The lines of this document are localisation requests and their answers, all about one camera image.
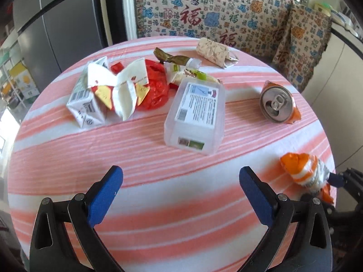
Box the storage rack with boxes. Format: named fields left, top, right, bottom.
left=0, top=48, right=40, bottom=112

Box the white cabinet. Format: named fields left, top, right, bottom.
left=301, top=23, right=363, bottom=173

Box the cream snack packet green label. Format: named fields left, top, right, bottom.
left=164, top=58, right=223, bottom=87

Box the clear plastic box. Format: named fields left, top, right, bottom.
left=164, top=79, right=226, bottom=156

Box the printed blanket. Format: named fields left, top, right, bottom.
left=133, top=0, right=295, bottom=63

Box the torn white gold paper box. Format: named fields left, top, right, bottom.
left=86, top=58, right=151, bottom=121

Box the orange white snack wrapper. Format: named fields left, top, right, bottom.
left=280, top=152, right=335, bottom=204

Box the printed cushion cover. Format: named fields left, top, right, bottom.
left=272, top=3, right=332, bottom=91

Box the brown gold foil wrapper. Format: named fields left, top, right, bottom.
left=154, top=48, right=194, bottom=64

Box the folded patterned paper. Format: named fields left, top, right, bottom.
left=196, top=38, right=239, bottom=69

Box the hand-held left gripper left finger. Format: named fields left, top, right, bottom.
left=29, top=165, right=125, bottom=272

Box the grey refrigerator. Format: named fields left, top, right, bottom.
left=11, top=0, right=111, bottom=77

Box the red plastic bag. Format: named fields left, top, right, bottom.
left=135, top=59, right=171, bottom=111

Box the pink striped tablecloth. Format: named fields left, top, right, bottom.
left=7, top=35, right=338, bottom=272

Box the crushed orange drink can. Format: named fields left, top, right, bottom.
left=259, top=80, right=302, bottom=124

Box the crushed white milk carton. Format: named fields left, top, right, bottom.
left=66, top=57, right=110, bottom=129

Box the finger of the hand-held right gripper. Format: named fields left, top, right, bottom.
left=328, top=169, right=363, bottom=202

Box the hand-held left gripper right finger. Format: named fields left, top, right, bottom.
left=239, top=166, right=333, bottom=272

